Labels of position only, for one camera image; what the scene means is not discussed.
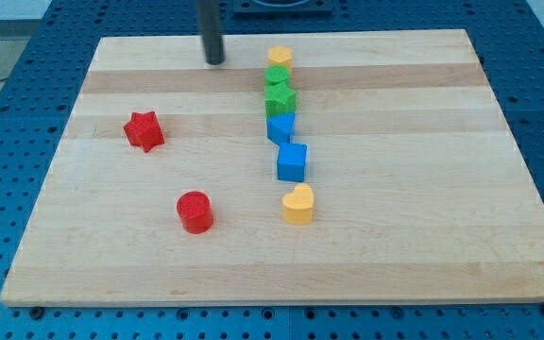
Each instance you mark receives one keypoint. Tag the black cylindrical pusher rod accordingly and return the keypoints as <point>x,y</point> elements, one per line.
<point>211,32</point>

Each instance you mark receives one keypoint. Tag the yellow heart block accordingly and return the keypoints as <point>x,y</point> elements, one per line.
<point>298,206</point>

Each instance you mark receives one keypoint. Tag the green star block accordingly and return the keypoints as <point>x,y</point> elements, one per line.
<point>279,99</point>

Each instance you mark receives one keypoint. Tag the wooden board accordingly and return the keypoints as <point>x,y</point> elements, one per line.
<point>421,195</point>

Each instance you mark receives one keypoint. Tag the red cylinder block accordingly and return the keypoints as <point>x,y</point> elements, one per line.
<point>195,212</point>

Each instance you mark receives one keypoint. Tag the yellow hexagon block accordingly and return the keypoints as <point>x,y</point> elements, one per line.
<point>280,56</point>

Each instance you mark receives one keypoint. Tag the green cylinder block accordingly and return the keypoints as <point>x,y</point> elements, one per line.
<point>276,74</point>

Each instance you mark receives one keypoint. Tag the blue cube block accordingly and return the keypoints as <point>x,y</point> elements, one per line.
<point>291,162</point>

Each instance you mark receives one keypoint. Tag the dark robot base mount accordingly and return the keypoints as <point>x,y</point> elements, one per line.
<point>281,6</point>

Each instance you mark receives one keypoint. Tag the red star block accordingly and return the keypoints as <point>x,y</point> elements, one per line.
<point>143,130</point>

